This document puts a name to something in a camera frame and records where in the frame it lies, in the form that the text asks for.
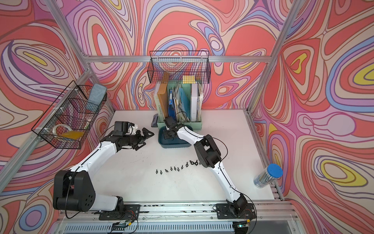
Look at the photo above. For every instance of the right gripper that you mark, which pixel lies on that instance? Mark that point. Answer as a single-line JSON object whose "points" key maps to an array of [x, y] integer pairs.
{"points": [[165, 134]]}

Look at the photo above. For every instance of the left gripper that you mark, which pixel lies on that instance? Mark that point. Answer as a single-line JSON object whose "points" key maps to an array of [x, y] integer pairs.
{"points": [[140, 138]]}

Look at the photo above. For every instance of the teal plastic storage tray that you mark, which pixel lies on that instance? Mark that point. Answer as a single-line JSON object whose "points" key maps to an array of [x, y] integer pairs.
{"points": [[172, 142]]}

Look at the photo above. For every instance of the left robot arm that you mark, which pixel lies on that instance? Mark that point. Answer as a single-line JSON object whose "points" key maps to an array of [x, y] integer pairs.
{"points": [[73, 188]]}

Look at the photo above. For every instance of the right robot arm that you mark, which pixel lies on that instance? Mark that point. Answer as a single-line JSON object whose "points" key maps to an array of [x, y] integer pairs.
{"points": [[209, 156]]}

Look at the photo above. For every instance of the grey stapler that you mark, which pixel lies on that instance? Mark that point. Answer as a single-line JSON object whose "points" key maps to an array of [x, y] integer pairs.
{"points": [[154, 121]]}

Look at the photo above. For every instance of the blue folder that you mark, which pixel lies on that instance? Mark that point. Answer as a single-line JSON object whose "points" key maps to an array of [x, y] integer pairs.
{"points": [[171, 105]]}

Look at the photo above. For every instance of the mint green file organizer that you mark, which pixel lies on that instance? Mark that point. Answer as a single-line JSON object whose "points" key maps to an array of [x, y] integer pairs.
{"points": [[182, 100]]}

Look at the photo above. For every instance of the brown folder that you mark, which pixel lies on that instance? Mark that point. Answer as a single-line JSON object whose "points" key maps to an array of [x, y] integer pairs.
{"points": [[163, 98]]}

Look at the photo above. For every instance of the white binder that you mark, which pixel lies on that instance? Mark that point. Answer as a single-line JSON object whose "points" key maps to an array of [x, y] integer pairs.
{"points": [[194, 101]]}

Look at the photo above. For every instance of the yellow sticky note pad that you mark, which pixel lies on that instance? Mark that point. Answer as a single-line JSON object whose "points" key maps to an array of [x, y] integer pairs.
{"points": [[188, 79]]}

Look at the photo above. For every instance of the grey blue sponge block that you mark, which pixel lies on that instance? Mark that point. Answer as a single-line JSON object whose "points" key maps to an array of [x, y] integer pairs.
{"points": [[97, 94]]}

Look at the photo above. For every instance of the yellow pad in basket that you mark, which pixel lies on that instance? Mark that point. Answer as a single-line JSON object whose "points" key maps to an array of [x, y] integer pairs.
{"points": [[72, 135]]}

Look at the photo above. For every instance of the white tape roll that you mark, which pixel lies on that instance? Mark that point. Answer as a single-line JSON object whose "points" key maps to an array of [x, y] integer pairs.
{"points": [[60, 129]]}

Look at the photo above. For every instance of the blue lid clear jar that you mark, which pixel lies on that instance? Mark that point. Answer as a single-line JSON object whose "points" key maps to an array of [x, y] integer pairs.
{"points": [[271, 173]]}

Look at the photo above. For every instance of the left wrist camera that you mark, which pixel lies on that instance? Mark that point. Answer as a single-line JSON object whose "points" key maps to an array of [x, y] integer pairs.
{"points": [[124, 128]]}

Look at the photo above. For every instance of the black wire basket back wall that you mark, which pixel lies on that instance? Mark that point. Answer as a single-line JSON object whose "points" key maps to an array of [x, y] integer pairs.
{"points": [[169, 66]]}

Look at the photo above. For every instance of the black wire basket wall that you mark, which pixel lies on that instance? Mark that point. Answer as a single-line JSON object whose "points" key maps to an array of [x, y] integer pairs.
{"points": [[71, 107], [169, 66]]}

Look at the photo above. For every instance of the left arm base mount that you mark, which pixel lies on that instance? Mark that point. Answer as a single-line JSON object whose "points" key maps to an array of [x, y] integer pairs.
{"points": [[124, 212]]}

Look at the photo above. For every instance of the black wire basket left wall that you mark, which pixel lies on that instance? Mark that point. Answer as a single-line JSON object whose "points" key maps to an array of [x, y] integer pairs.
{"points": [[71, 107]]}

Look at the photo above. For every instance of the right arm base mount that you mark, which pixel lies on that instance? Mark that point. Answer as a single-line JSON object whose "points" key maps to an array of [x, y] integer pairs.
{"points": [[226, 211]]}

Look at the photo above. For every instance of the aluminium front rail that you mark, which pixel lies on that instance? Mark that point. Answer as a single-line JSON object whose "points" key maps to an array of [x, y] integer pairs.
{"points": [[267, 217]]}

